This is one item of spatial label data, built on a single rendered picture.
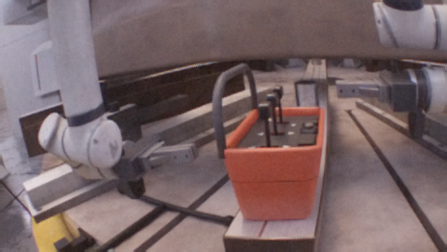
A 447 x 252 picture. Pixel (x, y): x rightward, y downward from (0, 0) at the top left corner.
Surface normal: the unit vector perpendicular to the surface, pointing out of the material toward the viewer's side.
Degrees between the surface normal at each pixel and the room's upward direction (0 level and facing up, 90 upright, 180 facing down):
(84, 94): 92
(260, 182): 98
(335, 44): 90
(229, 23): 90
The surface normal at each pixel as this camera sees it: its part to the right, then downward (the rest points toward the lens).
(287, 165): -0.29, 0.43
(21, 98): 0.00, 0.29
